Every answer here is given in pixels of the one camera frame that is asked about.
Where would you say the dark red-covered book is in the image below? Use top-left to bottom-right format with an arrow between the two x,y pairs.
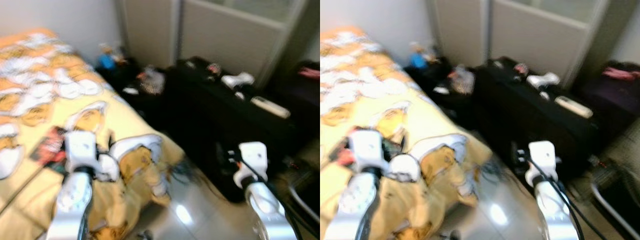
327,135 -> 353,168
30,126 -> 68,173

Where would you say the yellow cartoon print blanket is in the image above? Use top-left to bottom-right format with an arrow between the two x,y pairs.
320,27 -> 493,240
0,27 -> 187,240

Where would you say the white remote control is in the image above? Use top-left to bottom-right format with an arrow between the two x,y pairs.
554,96 -> 594,119
250,96 -> 292,120

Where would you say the white hair dryer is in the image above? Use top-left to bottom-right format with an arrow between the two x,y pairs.
221,72 -> 256,91
526,72 -> 561,91

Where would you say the patterned plastic package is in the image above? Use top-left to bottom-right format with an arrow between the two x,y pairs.
137,67 -> 166,96
448,66 -> 476,96

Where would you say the pink cloth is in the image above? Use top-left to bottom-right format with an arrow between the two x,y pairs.
298,65 -> 321,81
602,65 -> 640,82

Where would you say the beige wardrobe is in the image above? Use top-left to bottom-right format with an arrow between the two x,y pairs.
432,0 -> 613,88

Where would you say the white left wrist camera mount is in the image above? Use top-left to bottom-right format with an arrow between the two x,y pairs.
64,130 -> 98,173
348,129 -> 388,176

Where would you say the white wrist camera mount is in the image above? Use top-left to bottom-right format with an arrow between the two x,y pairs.
64,130 -> 98,173
233,142 -> 269,188
348,129 -> 388,176
524,141 -> 558,186

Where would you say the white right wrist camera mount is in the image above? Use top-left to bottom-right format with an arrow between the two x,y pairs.
524,141 -> 558,186
233,142 -> 269,188

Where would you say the grey metal tube frame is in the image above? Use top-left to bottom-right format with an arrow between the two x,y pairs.
287,184 -> 321,226
590,182 -> 640,236

